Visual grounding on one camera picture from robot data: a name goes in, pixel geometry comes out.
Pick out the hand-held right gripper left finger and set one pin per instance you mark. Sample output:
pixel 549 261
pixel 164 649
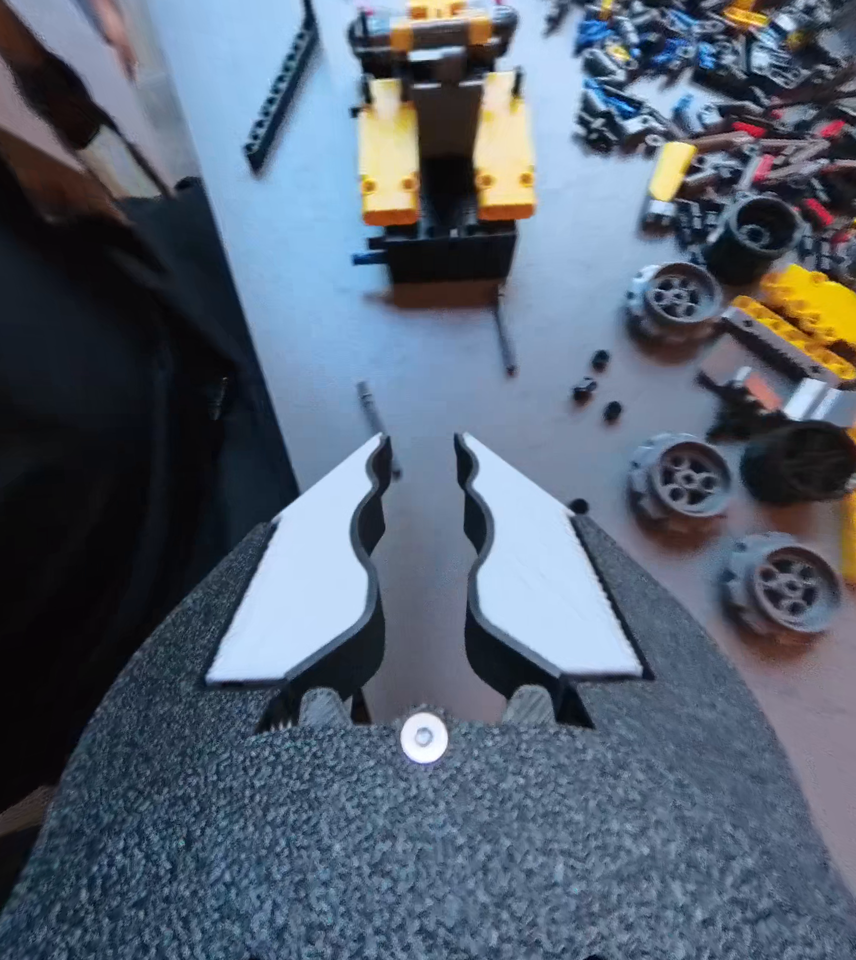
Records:
pixel 300 592

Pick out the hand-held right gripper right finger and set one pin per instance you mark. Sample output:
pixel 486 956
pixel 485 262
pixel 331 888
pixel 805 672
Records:
pixel 548 592

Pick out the yellow toy brick vehicle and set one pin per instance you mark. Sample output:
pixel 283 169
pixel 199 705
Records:
pixel 390 165

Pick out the long black holed beam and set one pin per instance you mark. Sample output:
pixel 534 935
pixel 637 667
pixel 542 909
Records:
pixel 278 90

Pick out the grey desk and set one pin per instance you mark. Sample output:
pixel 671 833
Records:
pixel 323 300

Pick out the yellow and grey brick assembly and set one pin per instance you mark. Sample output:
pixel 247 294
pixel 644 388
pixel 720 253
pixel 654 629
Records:
pixel 833 315

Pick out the yellow curved panel piece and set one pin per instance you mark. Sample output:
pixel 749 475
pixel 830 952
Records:
pixel 672 169

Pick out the pile of small brick parts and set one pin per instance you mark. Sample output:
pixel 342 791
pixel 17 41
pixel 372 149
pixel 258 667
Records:
pixel 735 90

